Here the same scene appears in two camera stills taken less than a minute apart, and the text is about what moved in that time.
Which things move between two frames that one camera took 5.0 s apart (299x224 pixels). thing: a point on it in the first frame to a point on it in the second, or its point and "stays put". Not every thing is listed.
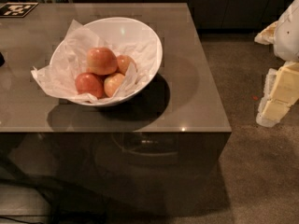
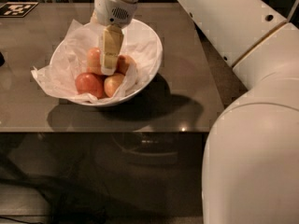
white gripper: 288,36 to 112,10
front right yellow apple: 112,83 stays put
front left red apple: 89,83 stays put
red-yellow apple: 101,61 stays put
